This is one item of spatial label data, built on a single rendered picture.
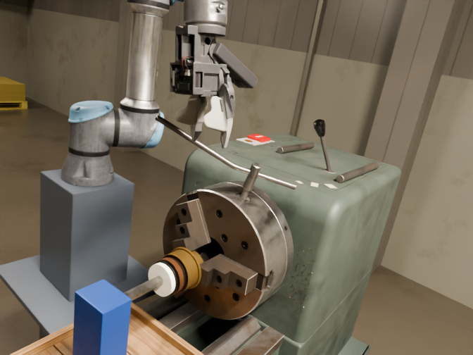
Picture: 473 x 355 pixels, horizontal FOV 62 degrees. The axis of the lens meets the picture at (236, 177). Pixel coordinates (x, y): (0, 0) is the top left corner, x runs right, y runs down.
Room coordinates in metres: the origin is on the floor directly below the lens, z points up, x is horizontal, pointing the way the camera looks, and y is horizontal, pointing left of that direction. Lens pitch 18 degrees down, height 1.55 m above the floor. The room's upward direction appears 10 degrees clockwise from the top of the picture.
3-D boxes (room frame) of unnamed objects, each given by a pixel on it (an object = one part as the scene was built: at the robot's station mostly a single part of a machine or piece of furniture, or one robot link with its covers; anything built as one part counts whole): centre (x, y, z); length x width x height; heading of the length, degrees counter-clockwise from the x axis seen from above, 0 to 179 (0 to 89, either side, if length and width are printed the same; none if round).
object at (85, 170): (1.11, 0.45, 1.15); 0.15 x 0.15 x 0.10
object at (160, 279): (0.64, 0.15, 1.08); 0.13 x 0.07 x 0.07; 147
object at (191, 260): (0.73, 0.09, 1.08); 0.09 x 0.09 x 0.09; 57
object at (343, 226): (1.20, -0.20, 1.06); 0.59 x 0.48 x 0.39; 147
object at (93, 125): (1.11, 0.44, 1.27); 0.13 x 0.12 x 0.14; 117
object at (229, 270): (0.74, -0.03, 1.08); 0.12 x 0.11 x 0.05; 57
